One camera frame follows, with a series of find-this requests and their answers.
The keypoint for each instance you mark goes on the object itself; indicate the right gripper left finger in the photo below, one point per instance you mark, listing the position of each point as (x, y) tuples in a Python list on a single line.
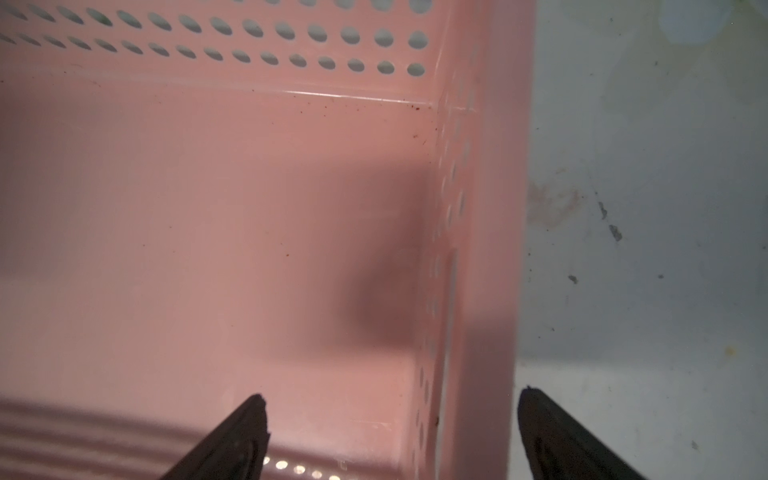
[(235, 449)]

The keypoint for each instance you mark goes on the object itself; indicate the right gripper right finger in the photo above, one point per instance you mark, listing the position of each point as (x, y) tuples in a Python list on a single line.
[(557, 446)]

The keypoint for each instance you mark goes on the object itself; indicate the pink plastic basket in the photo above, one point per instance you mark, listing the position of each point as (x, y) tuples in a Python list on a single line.
[(320, 202)]

